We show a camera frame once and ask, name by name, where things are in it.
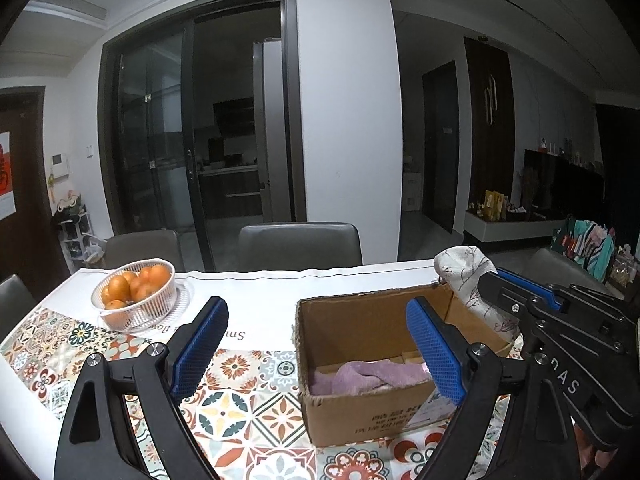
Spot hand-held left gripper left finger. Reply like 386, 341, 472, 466
54, 296, 230, 480

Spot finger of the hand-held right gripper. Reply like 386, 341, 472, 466
495, 267, 571, 312
477, 272, 546, 332

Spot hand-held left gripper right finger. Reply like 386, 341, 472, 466
405, 296, 583, 480

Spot white floral cloth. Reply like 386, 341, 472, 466
432, 245, 521, 346

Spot purple towel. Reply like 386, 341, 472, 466
310, 357, 436, 396

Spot brown cardboard box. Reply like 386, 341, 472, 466
292, 282, 516, 447

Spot grey dining chair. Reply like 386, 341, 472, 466
102, 230, 185, 273
0, 274, 39, 343
520, 247, 612, 301
237, 221, 363, 273

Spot white plastic fruit basket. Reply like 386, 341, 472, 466
91, 258, 195, 333

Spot colourful printed bag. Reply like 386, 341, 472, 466
550, 215, 617, 281

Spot low white bench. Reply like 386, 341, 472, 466
464, 208, 567, 242

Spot patterned tile-print tablecloth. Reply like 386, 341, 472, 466
0, 259, 526, 480

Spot clear plastic bag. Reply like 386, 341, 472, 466
610, 245, 640, 287

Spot yellow paper bags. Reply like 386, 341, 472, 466
482, 190, 507, 221

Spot pile of oranges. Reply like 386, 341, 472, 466
101, 265, 173, 328

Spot dark sideboard cabinet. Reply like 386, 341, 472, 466
522, 149, 606, 221

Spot dark wooden wardrobe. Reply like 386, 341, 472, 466
462, 36, 516, 241

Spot dark interior door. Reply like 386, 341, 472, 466
421, 60, 458, 233

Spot white shoe rack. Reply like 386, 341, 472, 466
52, 195, 103, 273

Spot dark sliding glass door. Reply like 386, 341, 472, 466
100, 0, 307, 272

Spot silver refrigerator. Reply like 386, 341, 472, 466
252, 40, 294, 223

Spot black range hood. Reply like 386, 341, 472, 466
212, 97, 256, 136

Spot brown entrance door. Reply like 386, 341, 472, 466
0, 85, 49, 286

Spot red door poster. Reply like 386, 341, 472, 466
0, 130, 12, 219

